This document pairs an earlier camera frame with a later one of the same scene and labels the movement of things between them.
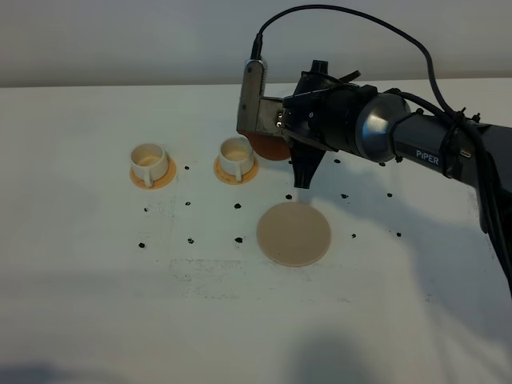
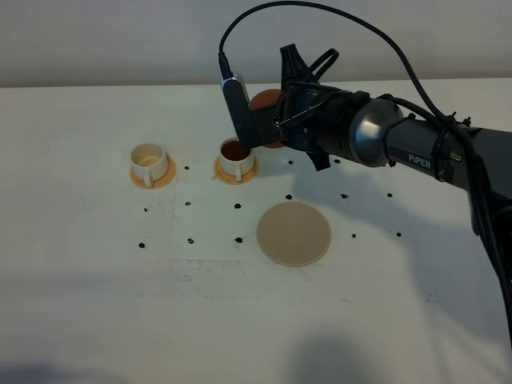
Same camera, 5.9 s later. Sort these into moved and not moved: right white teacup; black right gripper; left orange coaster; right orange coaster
Moved: black right gripper
Not moved: left orange coaster; right orange coaster; right white teacup
